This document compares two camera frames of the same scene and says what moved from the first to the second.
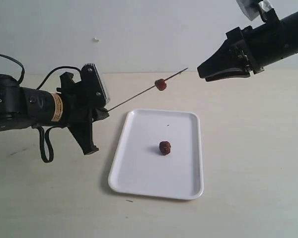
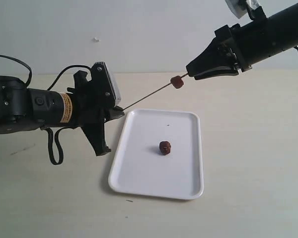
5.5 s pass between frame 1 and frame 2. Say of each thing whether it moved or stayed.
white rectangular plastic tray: stayed
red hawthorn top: moved
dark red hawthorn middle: stayed
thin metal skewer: moved
